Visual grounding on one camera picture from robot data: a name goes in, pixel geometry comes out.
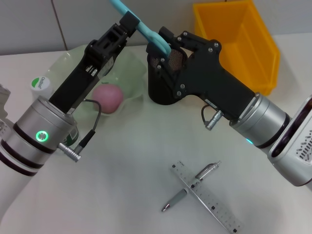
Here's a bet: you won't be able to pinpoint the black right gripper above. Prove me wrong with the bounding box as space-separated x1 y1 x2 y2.
145 26 259 122

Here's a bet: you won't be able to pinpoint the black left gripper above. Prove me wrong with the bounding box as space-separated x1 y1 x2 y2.
48 13 140 115

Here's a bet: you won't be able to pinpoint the blue scissors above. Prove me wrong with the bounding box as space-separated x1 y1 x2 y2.
108 0 171 59

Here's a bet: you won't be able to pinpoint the pink peach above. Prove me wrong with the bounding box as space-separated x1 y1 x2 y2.
92 84 124 115

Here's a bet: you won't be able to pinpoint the clear green-label water bottle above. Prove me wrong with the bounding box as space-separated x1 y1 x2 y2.
30 76 80 147

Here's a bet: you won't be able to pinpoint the silver pen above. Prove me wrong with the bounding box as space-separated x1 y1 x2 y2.
160 160 223 213

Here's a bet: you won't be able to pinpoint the clear plastic ruler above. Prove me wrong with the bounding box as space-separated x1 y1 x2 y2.
170 160 245 234

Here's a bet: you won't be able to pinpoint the black mesh pen cup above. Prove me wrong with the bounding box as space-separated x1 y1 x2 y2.
145 45 189 106

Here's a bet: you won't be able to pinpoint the green glass fruit plate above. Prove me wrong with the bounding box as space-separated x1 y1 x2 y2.
46 45 147 130

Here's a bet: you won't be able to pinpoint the yellow plastic bin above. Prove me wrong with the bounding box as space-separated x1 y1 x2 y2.
193 0 281 96

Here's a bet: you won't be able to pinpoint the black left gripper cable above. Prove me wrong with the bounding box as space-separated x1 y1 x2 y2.
58 98 103 163

